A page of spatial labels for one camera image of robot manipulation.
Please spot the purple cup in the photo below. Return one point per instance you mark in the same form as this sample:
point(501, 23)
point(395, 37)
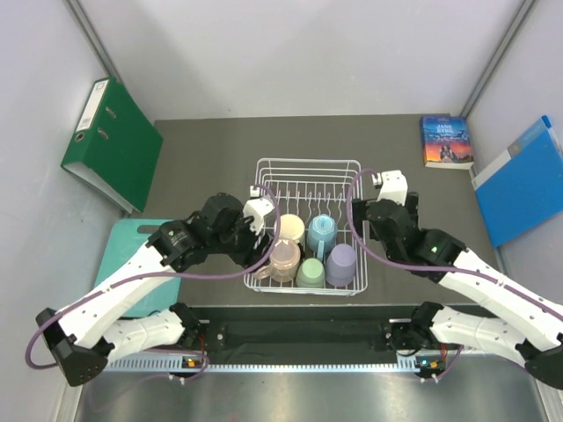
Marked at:
point(340, 266)

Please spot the green lever arch binder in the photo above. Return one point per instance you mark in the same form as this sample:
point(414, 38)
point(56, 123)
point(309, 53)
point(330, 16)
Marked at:
point(114, 147)

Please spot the green cup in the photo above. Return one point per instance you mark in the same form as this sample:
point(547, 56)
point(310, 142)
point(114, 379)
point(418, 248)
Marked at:
point(311, 274)

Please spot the white wire dish rack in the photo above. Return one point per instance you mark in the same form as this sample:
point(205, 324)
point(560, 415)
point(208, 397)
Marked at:
point(309, 188)

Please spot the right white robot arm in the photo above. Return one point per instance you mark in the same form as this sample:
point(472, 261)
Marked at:
point(523, 328)

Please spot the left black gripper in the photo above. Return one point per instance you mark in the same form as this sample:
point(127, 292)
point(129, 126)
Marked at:
point(251, 257)

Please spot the blue plastic folder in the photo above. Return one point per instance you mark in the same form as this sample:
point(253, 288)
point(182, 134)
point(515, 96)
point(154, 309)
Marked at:
point(522, 187)

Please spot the clear pink glass mug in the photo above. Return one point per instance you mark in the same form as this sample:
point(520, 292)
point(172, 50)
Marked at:
point(283, 262)

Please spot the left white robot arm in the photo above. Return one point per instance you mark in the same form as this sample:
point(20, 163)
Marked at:
point(92, 332)

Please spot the cream ceramic mug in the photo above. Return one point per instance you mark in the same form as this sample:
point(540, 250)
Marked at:
point(292, 228)

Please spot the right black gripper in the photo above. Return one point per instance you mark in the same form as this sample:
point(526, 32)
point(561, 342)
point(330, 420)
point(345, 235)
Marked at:
point(359, 207)

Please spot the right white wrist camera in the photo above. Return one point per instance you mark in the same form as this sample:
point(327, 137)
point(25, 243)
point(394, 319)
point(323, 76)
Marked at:
point(391, 185)

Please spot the light blue mug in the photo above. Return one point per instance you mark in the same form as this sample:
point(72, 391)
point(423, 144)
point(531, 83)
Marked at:
point(322, 236)

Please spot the grey slotted cable duct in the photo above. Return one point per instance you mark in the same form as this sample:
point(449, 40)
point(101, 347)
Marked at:
point(187, 364)

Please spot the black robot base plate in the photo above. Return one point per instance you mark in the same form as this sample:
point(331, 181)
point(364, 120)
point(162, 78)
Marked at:
point(307, 334)

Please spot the Jane Eyre paperback book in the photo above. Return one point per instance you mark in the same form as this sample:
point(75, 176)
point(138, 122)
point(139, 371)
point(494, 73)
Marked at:
point(446, 142)

